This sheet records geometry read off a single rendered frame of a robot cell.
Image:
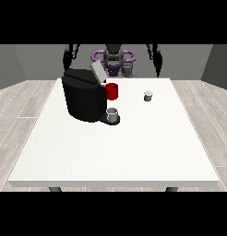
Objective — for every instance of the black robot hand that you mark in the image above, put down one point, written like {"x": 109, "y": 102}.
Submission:
{"x": 67, "y": 61}
{"x": 157, "y": 64}

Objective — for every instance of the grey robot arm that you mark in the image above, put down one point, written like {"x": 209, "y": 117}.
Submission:
{"x": 152, "y": 49}
{"x": 73, "y": 49}

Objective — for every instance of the small grey coffee pod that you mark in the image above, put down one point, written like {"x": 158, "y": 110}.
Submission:
{"x": 148, "y": 96}

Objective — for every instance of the pale grey machine lid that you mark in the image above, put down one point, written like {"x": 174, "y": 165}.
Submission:
{"x": 98, "y": 72}

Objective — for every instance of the black coffee machine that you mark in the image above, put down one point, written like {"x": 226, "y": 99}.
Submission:
{"x": 83, "y": 98}

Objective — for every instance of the red pod holder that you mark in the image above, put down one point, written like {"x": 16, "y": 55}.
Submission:
{"x": 111, "y": 91}

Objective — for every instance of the small grey cup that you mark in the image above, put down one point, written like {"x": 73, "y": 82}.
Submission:
{"x": 112, "y": 115}

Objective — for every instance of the dark table leg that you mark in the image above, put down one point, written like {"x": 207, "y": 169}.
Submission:
{"x": 172, "y": 189}
{"x": 55, "y": 189}

